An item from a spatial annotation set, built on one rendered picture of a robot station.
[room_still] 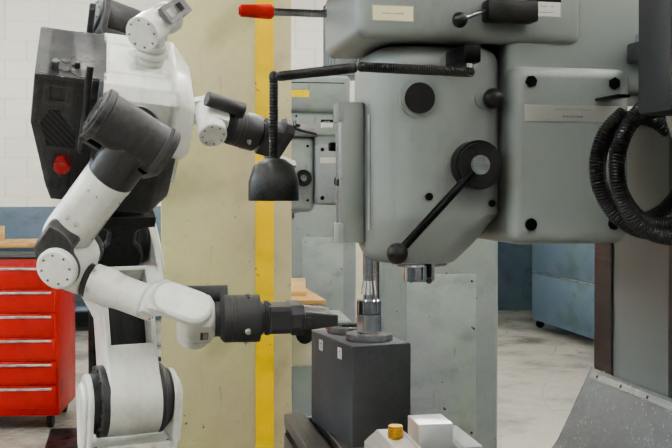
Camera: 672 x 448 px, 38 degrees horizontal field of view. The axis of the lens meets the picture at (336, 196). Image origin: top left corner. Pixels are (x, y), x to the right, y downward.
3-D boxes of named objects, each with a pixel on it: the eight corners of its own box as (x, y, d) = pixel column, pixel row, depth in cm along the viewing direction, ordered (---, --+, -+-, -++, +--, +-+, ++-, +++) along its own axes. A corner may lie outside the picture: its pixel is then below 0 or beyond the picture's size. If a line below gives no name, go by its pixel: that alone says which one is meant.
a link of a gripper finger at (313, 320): (337, 328, 180) (304, 329, 179) (337, 311, 180) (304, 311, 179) (338, 329, 179) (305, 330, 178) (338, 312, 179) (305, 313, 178)
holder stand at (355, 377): (351, 448, 179) (351, 339, 178) (310, 421, 199) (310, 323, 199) (411, 442, 183) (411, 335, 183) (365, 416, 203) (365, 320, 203)
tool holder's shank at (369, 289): (357, 298, 187) (357, 240, 187) (372, 297, 188) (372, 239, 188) (365, 300, 184) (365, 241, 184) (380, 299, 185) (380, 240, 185)
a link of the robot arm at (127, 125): (72, 165, 169) (114, 106, 164) (79, 143, 177) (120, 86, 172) (129, 200, 173) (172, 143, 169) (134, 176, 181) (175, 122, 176)
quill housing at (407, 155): (378, 267, 137) (378, 40, 137) (346, 257, 157) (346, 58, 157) (506, 265, 141) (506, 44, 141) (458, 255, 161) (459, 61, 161)
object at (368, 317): (352, 332, 187) (352, 303, 187) (373, 330, 189) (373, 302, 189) (364, 335, 183) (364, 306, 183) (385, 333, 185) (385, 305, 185)
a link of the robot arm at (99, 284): (129, 327, 178) (32, 291, 180) (149, 305, 188) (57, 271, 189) (142, 276, 175) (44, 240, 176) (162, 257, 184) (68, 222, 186)
